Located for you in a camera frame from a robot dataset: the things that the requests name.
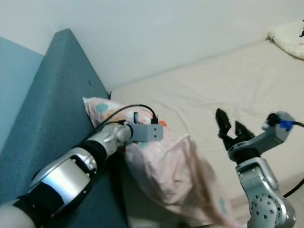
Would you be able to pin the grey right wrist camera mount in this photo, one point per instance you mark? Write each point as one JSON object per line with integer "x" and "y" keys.
{"x": 273, "y": 135}

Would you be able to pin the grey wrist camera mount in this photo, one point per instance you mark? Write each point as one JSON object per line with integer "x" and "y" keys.
{"x": 145, "y": 132}
{"x": 273, "y": 135}

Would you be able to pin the cream quilt with cartoon print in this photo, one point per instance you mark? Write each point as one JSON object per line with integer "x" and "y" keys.
{"x": 289, "y": 40}

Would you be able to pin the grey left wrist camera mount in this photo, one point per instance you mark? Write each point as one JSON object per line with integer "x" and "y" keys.
{"x": 145, "y": 132}

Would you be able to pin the mattress with beige sheet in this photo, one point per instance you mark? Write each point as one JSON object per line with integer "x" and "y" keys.
{"x": 209, "y": 80}

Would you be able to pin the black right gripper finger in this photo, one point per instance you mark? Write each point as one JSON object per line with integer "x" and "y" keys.
{"x": 225, "y": 124}
{"x": 244, "y": 131}

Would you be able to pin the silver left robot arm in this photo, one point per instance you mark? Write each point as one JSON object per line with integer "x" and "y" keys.
{"x": 66, "y": 183}

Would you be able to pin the pink pillow with orange print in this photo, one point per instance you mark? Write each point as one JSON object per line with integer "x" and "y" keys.
{"x": 175, "y": 175}

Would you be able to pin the blue-grey fabric headboard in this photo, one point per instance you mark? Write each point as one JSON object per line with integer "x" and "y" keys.
{"x": 57, "y": 109}

